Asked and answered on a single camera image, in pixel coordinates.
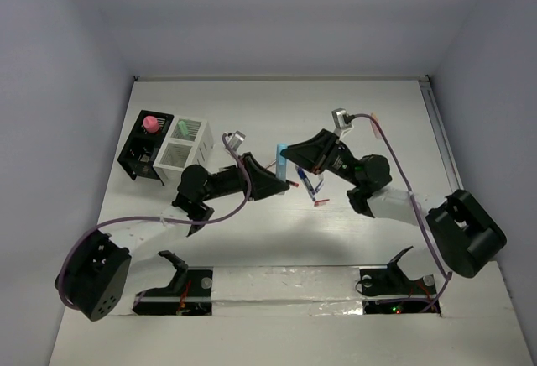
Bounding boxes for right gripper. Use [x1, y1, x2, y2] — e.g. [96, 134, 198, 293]
[278, 130, 362, 187]

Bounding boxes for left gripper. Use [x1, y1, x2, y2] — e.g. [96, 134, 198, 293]
[199, 151, 287, 201]

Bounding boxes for blue highlighter marker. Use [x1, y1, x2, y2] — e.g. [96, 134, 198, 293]
[275, 153, 287, 181]

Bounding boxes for red pen cap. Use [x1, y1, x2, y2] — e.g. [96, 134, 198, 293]
[314, 199, 330, 207]

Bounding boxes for green highlighter marker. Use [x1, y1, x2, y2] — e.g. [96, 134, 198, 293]
[177, 120, 190, 137]

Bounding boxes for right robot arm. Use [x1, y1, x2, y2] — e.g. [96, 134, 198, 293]
[281, 129, 507, 278]

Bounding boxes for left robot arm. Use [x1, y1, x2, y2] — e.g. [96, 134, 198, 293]
[55, 153, 290, 322]

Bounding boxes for blue gel pen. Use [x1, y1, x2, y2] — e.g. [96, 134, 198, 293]
[295, 165, 316, 202]

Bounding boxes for white slatted organizer container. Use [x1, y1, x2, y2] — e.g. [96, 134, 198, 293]
[154, 116, 214, 186]

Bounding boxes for black organizer container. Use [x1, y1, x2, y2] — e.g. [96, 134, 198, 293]
[117, 110, 174, 185]

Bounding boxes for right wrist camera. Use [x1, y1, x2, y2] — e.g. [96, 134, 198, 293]
[331, 108, 353, 139]

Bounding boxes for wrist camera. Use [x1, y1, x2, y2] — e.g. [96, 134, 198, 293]
[225, 131, 246, 153]
[331, 108, 353, 139]

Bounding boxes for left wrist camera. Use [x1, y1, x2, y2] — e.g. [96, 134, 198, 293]
[225, 131, 246, 153]

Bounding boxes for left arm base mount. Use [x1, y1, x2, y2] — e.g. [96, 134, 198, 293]
[133, 250, 213, 316]

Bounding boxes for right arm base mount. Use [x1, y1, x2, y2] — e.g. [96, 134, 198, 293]
[355, 246, 441, 315]

